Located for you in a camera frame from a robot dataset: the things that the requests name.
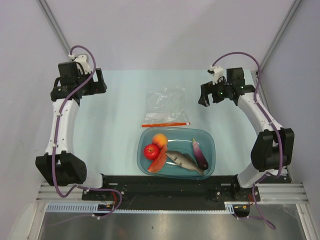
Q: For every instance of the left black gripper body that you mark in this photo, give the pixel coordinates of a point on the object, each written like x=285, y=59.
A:
x=92, y=87

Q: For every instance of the red toy apple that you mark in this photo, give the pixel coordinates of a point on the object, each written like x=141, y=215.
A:
x=151, y=151

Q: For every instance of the clear orange zip top bag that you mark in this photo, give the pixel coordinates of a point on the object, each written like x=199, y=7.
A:
x=165, y=108

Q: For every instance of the grey toy fish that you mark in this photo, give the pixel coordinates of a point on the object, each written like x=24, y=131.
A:
x=184, y=160

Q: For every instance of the right aluminium corner post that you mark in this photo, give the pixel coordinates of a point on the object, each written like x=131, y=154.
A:
x=294, y=7

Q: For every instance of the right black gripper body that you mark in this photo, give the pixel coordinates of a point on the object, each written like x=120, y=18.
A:
x=221, y=91

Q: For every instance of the white slotted cable duct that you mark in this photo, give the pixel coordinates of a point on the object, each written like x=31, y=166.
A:
x=101, y=208

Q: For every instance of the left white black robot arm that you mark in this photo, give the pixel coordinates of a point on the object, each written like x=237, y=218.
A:
x=59, y=166

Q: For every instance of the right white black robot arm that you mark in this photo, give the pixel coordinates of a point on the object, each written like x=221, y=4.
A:
x=273, y=147

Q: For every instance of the left aluminium corner post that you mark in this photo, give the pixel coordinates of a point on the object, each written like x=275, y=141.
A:
x=52, y=21

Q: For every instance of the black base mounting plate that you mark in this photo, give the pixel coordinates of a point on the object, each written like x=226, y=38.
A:
x=176, y=203

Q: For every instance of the orange toy peach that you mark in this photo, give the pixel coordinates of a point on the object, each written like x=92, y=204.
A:
x=160, y=140

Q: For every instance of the aluminium corner post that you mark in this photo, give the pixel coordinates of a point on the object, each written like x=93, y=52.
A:
x=52, y=21
x=294, y=7

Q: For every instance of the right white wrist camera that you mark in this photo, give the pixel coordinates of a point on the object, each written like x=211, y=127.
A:
x=217, y=72

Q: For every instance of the toy watermelon slice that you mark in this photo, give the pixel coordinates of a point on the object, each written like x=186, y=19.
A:
x=159, y=162

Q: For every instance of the purple toy eggplant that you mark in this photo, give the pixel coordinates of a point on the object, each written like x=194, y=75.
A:
x=199, y=156

